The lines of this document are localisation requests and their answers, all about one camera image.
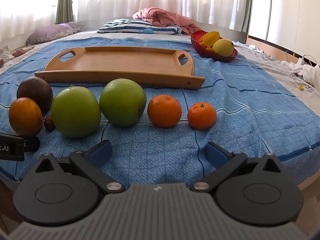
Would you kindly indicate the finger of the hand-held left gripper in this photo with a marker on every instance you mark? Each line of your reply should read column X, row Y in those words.
column 32, row 144

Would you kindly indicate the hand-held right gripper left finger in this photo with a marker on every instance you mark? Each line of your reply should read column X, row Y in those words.
column 100, row 152

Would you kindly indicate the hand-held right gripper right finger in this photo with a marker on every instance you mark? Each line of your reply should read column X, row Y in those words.
column 215, row 153

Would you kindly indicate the red date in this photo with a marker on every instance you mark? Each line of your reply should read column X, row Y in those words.
column 50, row 125

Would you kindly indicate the yellow-orange orange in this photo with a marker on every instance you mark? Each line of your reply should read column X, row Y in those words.
column 25, row 116

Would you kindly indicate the small orange mandarin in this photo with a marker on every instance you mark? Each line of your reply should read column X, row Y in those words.
column 201, row 116

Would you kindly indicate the green apple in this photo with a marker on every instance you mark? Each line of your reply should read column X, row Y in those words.
column 75, row 112
column 122, row 102

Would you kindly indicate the dark purple plum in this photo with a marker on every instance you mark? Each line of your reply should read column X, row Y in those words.
column 35, row 90

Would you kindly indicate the large orange mandarin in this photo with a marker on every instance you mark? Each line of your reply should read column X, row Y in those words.
column 164, row 111

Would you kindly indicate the wooden tray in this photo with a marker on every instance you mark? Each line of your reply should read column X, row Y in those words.
column 125, row 62

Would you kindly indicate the blue checked blanket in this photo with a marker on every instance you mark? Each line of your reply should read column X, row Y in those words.
column 250, row 105

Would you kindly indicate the crumpled pink white clothes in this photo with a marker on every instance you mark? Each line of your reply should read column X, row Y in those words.
column 20, row 52

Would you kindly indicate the red glass bowl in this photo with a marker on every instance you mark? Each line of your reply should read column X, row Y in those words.
column 207, row 52

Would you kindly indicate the yellow pear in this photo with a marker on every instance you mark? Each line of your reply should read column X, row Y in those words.
column 222, row 47

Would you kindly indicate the small yellow toy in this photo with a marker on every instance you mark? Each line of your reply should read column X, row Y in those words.
column 301, row 87

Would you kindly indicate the purple pillow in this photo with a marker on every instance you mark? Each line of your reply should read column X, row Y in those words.
column 50, row 33

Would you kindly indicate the yellow mango in bowl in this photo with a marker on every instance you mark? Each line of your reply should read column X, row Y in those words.
column 211, row 37

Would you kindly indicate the white clothes pile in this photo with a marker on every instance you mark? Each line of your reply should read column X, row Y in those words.
column 307, row 73

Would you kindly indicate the blue white striped pillow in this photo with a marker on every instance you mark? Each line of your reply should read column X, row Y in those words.
column 130, row 26

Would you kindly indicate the green curtain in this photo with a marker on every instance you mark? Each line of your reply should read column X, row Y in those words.
column 243, row 12
column 63, row 5

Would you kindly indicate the pink quilt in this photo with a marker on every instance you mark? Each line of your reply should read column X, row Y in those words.
column 162, row 17

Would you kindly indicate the white wardrobe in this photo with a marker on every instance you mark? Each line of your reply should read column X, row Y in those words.
column 287, row 17

